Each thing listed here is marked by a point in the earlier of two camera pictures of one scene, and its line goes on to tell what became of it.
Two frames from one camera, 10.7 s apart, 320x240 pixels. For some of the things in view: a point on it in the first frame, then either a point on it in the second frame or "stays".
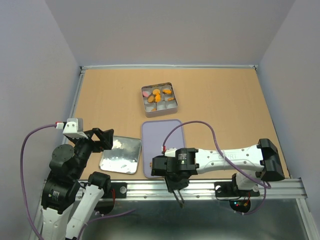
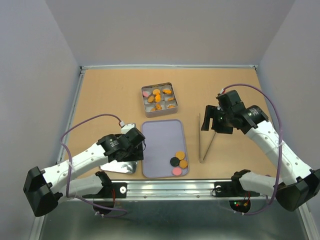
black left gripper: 106,140 -> 137,154
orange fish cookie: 167,91 stays
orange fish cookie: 158,98 stays
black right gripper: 172,184 -> 212,110
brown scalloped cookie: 155,90 stays
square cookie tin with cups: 159,99 stays
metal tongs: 181,203 -> 200,159
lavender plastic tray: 154,132 stays
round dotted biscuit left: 150,99 stays
